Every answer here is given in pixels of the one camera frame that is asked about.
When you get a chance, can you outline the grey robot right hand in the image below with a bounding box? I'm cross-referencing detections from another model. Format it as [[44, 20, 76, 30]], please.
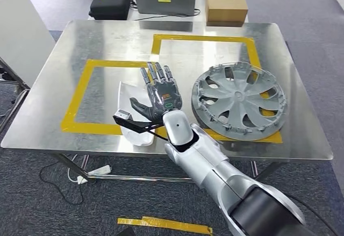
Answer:
[[130, 62, 183, 122]]

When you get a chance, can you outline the grey plastic wheel hubcap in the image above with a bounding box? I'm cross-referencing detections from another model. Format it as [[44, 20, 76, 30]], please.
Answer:
[[191, 61, 288, 142]]

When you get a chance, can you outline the white car mirror cover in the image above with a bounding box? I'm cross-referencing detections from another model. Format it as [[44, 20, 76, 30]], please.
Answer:
[[117, 81, 155, 147]]

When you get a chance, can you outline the white desk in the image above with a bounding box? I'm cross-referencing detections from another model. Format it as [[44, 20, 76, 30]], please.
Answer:
[[88, 0, 249, 23]]

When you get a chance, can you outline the white power strip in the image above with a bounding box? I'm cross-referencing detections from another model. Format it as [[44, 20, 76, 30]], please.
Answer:
[[77, 165, 112, 185]]

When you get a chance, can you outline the black carry case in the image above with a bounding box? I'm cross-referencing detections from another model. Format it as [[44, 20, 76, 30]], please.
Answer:
[[88, 0, 132, 20]]

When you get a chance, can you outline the brown cardboard box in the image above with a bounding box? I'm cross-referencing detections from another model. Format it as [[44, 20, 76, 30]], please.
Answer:
[[205, 0, 249, 27]]

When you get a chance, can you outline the yellow floor tape square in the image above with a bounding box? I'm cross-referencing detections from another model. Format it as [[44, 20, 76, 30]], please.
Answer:
[[117, 216, 213, 236]]

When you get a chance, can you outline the white cabinet panel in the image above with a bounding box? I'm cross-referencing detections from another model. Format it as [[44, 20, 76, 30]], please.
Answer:
[[0, 0, 56, 88]]

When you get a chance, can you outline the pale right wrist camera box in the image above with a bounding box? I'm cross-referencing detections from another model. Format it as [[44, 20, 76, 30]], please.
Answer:
[[115, 110, 132, 121]]

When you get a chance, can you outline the yellow bench tape frame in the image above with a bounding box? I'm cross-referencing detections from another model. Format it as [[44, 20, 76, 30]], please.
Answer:
[[60, 34, 283, 144]]

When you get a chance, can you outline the black laptop cable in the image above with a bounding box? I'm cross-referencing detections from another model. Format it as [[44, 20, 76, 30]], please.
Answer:
[[133, 8, 201, 22]]

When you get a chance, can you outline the black left wrist camera bracket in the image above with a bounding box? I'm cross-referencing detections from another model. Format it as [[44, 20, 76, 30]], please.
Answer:
[[114, 226, 135, 236]]

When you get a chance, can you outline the white floor cable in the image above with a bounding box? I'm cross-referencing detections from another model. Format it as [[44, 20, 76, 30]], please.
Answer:
[[67, 155, 89, 184]]

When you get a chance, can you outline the black floor cable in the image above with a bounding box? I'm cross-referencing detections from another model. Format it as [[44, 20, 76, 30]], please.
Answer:
[[39, 161, 84, 206]]

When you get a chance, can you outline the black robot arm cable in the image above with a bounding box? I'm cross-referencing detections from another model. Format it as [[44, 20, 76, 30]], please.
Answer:
[[284, 193, 339, 236]]

